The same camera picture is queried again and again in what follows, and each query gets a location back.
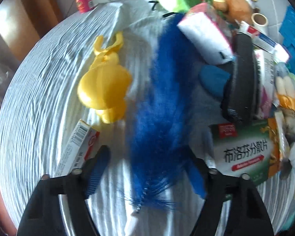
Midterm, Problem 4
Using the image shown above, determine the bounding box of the red white small box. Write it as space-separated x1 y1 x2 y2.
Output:
54 120 100 177

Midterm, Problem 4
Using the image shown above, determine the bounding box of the pink white medicine box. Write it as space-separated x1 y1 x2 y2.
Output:
254 49 274 119

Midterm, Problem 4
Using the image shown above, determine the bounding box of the brown bear plush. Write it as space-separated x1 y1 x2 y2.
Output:
212 0 260 25

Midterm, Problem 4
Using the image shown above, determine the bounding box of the blue feather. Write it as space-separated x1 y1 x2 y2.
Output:
129 13 201 213

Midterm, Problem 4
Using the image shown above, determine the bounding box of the red white toothpaste box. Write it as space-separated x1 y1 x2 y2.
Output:
239 21 290 63

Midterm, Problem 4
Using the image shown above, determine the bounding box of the white paper roll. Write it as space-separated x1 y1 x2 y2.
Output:
252 13 269 36

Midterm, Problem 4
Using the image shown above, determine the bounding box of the black comb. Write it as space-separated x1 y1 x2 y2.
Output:
221 33 257 124

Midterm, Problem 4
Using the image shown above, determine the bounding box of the yellow plastic toy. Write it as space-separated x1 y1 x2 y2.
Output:
77 31 133 124

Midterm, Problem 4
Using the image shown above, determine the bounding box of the green ibuprofen medicine box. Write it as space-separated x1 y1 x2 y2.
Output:
206 118 280 185

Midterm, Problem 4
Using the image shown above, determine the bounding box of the light blue tablecloth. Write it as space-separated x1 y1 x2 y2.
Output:
0 0 295 235

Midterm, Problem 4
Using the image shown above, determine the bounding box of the red white tissue pack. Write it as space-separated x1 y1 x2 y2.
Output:
177 3 234 65

